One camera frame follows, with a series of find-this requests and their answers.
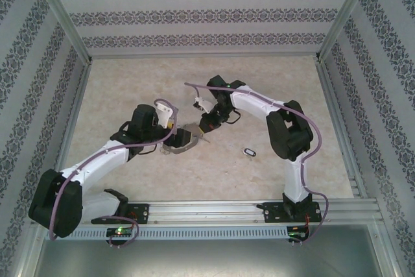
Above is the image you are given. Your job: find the aluminium frame post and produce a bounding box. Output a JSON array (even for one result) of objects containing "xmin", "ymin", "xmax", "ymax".
[
  {"xmin": 29, "ymin": 0, "xmax": 95, "ymax": 66},
  {"xmin": 316, "ymin": 0, "xmax": 380, "ymax": 64}
]

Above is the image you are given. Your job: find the large metal band keyring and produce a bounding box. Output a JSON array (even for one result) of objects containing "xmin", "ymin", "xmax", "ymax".
[{"xmin": 161, "ymin": 123, "xmax": 204, "ymax": 156}]

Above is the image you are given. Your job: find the black mounting plate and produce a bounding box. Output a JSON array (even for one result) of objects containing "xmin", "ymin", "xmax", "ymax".
[
  {"xmin": 91, "ymin": 204, "xmax": 150, "ymax": 225},
  {"xmin": 263, "ymin": 201, "xmax": 326, "ymax": 224}
]

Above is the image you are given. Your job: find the small circuit board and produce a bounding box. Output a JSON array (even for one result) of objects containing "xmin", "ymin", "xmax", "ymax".
[
  {"xmin": 287, "ymin": 228, "xmax": 309, "ymax": 241},
  {"xmin": 106, "ymin": 226, "xmax": 134, "ymax": 238}
]

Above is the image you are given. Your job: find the purple cable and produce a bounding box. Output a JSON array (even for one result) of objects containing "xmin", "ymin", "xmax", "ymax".
[
  {"xmin": 184, "ymin": 82, "xmax": 328, "ymax": 245},
  {"xmin": 48, "ymin": 97, "xmax": 180, "ymax": 241}
]

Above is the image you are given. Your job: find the aluminium frame side rail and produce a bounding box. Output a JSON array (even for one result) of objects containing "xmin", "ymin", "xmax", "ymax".
[
  {"xmin": 45, "ymin": 62, "xmax": 93, "ymax": 202},
  {"xmin": 316, "ymin": 59, "xmax": 369, "ymax": 200}
]

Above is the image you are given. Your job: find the grey sheet metal panel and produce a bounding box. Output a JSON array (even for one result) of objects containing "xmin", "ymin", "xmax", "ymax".
[{"xmin": 30, "ymin": 224, "xmax": 401, "ymax": 277}]

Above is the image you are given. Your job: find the slotted grey cable duct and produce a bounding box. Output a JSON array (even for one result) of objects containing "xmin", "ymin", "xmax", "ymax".
[{"xmin": 69, "ymin": 226, "xmax": 289, "ymax": 241}]

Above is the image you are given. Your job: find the aluminium frame cross bar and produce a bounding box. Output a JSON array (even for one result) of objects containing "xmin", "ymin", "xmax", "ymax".
[{"xmin": 89, "ymin": 50, "xmax": 322, "ymax": 60}]

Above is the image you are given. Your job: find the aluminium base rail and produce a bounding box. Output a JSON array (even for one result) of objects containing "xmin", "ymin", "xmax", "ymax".
[{"xmin": 30, "ymin": 197, "xmax": 380, "ymax": 226}]

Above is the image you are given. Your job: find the thin black cable loop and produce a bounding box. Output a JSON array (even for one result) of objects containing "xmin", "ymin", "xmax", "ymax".
[
  {"xmin": 226, "ymin": 110, "xmax": 243, "ymax": 125},
  {"xmin": 135, "ymin": 142, "xmax": 163, "ymax": 156}
]

